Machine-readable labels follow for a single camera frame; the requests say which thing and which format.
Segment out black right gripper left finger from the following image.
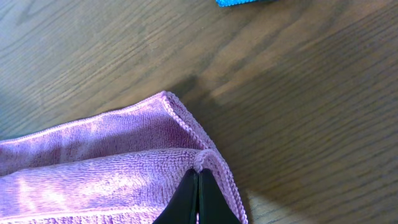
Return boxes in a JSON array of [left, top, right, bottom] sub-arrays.
[[153, 169, 198, 224]]

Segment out purple microfiber cloth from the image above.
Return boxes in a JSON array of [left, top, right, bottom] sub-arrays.
[[1, 91, 248, 223]]

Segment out blue microfiber cloth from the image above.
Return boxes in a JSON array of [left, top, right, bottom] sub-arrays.
[[216, 0, 262, 7]]

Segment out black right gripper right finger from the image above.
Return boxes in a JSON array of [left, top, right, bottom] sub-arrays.
[[198, 169, 240, 224]]

